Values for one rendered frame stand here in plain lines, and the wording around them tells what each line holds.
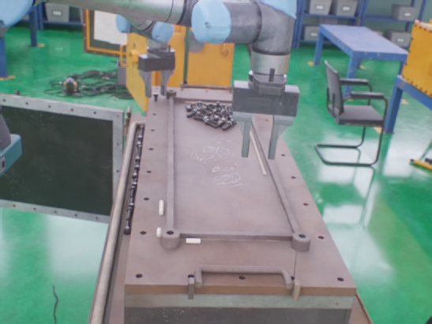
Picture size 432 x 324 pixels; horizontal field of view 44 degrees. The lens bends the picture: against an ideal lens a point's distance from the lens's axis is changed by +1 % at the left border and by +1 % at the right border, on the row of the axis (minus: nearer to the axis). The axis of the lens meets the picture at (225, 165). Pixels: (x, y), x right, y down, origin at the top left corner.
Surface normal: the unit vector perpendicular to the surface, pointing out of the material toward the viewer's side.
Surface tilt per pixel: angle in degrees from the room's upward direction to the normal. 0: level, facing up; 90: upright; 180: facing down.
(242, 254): 0
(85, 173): 90
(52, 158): 90
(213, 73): 90
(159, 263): 0
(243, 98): 90
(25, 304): 0
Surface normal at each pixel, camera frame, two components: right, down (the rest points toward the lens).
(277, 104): -0.02, 0.42
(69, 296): 0.09, -0.90
